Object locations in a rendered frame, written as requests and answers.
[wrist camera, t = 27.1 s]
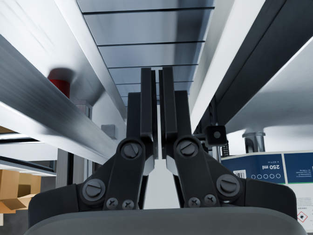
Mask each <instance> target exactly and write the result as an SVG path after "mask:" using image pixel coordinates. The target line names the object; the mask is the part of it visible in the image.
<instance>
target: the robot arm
mask: <svg viewBox="0 0 313 235"><path fill-rule="evenodd" d="M158 73H159V98H160V124H161V148H162V159H165V160H166V168H167V169H168V170H169V171H170V172H172V173H173V179H174V183H175V187H176V192H177V197H178V202H179V206H180V208H163V209H144V204H145V198H146V192H147V185H148V179H149V174H150V173H151V172H152V171H153V170H154V169H155V159H159V156H158V125H157V90H156V72H155V70H151V68H141V92H129V93H128V109H127V131H126V138H125V139H123V140H122V141H121V142H120V143H119V144H118V146H117V149H116V153H115V154H114V155H113V156H112V157H111V158H110V159H109V160H108V161H106V162H105V163H104V164H103V165H102V166H101V167H100V168H98V169H97V170H96V171H95V172H94V173H93V174H92V175H91V176H89V177H88V178H87V179H86V180H85V181H84V182H83V183H80V184H75V183H74V184H71V185H67V186H64V187H60V188H56V189H52V190H48V191H45V192H41V193H38V194H36V195H35V196H34V197H33V198H32V199H31V200H30V202H29V205H28V230H27V231H26V233H25V234H24V235H308V234H307V232H306V231H305V229H304V228H303V226H302V225H301V224H300V223H299V222H298V216H297V199H296V195H295V193H294V191H293V190H292V189H291V188H290V187H289V186H286V185H283V184H278V183H273V182H268V181H263V180H257V179H252V178H246V179H244V178H239V177H238V176H237V175H236V174H234V173H233V172H232V171H230V170H229V169H228V168H226V167H225V166H224V165H222V164H221V163H220V162H218V161H217V160H216V159H215V158H213V157H212V156H211V155H210V154H208V153H207V152H206V151H204V150H203V146H202V144H201V142H200V140H199V139H198V138H196V137H194V136H193V135H192V130H191V118H190V109H189V100H188V92H187V90H175V91H174V79H173V67H163V69H162V70H158Z"/></svg>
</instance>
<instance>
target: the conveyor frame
mask: <svg viewBox="0 0 313 235"><path fill-rule="evenodd" d="M53 1H54V2H55V4H56V6H57V7H58V9H59V11H60V13H61V14H62V16H63V18H64V20H65V21H66V23H67V25H68V26H69V28H70V30H71V32H72V33H73V35H74V37H75V38H76V40H77V42H78V43H79V45H80V47H81V49H82V50H83V52H84V54H85V56H86V57H87V59H88V61H89V63H90V64H91V66H92V68H93V69H94V71H95V73H96V74H97V76H98V78H99V79H100V81H101V83H102V85H103V86H104V88H105V90H106V92H107V93H108V95H109V97H110V99H111V100H112V102H113V104H114V105H115V107H116V109H117V110H118V112H119V114H120V116H121V117H122V119H123V121H124V122H125V124H126V125H127V109H126V107H125V105H124V103H123V101H122V98H121V96H120V94H119V92H118V90H117V87H116V85H115V83H114V81H113V79H112V76H111V74H110V72H109V70H108V68H107V66H106V63H105V61H104V59H103V57H102V55H101V52H100V50H99V48H98V45H97V44H96V42H95V40H94V38H93V35H92V33H91V31H90V29H89V27H88V24H87V22H86V20H85V18H84V16H83V12H82V11H81V9H80V7H79V5H78V3H77V1H76V0H53Z"/></svg>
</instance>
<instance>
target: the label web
mask: <svg viewBox="0 0 313 235"><path fill-rule="evenodd" d="M221 163H222V165H224V166H225V167H226V168H228V169H229V170H230V171H232V172H233V173H234V174H236V175H237V176H238V177H239V178H244V179H246V178H252V179H257V180H263V181H268V182H273V183H278V184H283V185H286V186H289V187H290V188H291V189H292V190H293V191H294V193H295V195H296V199H297V216H298V222H299V223H300V224H301V225H302V226H303V228H304V229H305V231H306V232H307V233H311V232H313V150H299V151H279V152H252V153H246V154H241V155H236V156H230V157H225V158H221Z"/></svg>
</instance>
